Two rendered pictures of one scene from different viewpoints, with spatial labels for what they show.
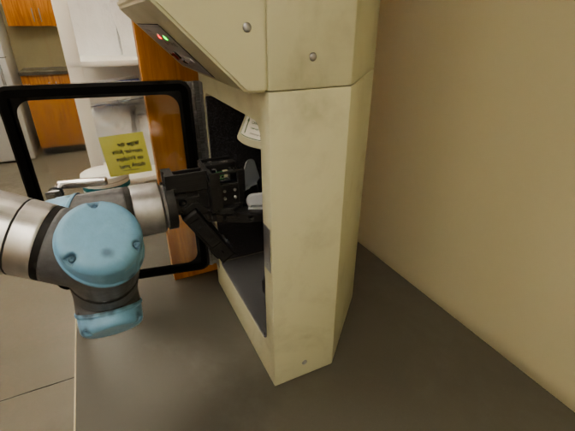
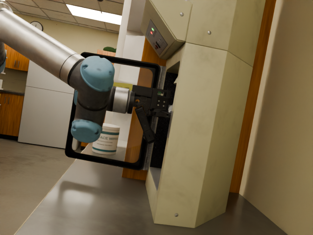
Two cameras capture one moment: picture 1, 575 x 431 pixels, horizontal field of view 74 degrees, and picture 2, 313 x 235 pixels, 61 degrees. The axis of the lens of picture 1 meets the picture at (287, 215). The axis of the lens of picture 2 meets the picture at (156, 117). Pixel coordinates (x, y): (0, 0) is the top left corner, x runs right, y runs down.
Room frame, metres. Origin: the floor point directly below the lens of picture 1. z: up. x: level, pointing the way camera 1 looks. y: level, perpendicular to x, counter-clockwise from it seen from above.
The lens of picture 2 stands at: (-0.22, -0.16, 1.25)
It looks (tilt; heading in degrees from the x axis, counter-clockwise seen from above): 3 degrees down; 19
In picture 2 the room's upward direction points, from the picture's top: 10 degrees clockwise
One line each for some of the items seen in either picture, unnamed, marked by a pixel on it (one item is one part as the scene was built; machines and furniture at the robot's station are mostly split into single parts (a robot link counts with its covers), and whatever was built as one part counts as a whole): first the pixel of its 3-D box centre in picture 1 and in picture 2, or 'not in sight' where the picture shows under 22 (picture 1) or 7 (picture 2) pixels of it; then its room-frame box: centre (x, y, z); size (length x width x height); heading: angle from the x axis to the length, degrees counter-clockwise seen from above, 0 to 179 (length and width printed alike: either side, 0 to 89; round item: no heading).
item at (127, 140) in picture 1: (120, 191); (112, 111); (0.67, 0.32, 1.19); 0.30 x 0.01 x 0.40; 105
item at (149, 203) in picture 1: (150, 208); (122, 100); (0.50, 0.20, 1.24); 0.08 x 0.05 x 0.08; 26
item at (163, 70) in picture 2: (206, 184); (154, 119); (0.71, 0.16, 1.19); 0.03 x 0.02 x 0.39; 26
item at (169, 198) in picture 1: (204, 193); (149, 102); (0.54, 0.13, 1.25); 0.12 x 0.08 x 0.09; 116
